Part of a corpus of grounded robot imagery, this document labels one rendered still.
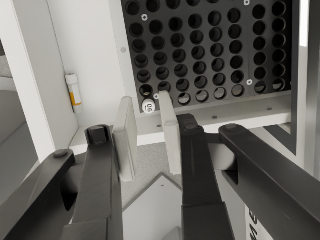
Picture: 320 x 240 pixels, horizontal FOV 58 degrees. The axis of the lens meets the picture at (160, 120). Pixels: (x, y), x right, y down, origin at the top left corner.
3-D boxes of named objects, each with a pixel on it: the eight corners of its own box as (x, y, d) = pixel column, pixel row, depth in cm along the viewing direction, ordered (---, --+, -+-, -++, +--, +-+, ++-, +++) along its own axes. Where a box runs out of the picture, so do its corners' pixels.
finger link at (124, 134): (135, 181, 16) (121, 183, 16) (137, 132, 22) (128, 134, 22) (125, 130, 14) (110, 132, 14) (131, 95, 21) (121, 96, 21)
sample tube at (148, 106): (142, 101, 32) (143, 114, 27) (141, 90, 31) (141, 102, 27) (153, 100, 32) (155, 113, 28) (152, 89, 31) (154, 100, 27)
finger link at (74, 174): (116, 189, 14) (54, 198, 14) (124, 145, 18) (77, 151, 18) (111, 161, 13) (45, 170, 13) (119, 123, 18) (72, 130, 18)
